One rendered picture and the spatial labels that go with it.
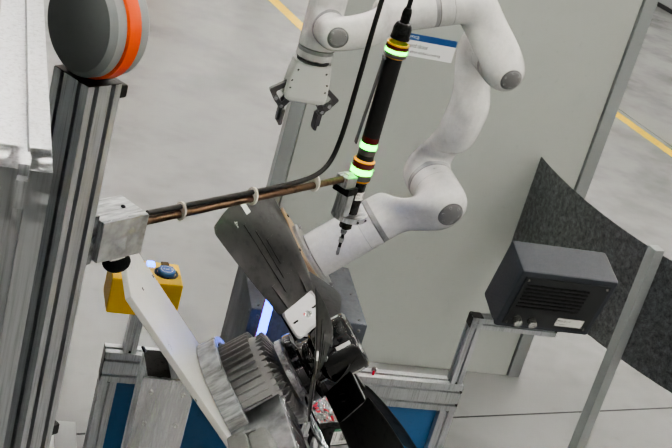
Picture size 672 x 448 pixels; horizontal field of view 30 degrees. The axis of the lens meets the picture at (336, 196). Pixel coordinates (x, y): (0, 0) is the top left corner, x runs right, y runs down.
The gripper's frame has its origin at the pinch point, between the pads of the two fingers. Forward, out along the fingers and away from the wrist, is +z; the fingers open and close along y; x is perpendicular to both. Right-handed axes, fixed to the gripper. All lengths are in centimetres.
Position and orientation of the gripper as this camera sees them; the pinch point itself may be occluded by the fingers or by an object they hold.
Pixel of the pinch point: (297, 120)
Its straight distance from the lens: 290.6
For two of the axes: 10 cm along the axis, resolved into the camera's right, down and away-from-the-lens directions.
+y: -9.4, -1.3, -3.1
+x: 2.2, 4.4, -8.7
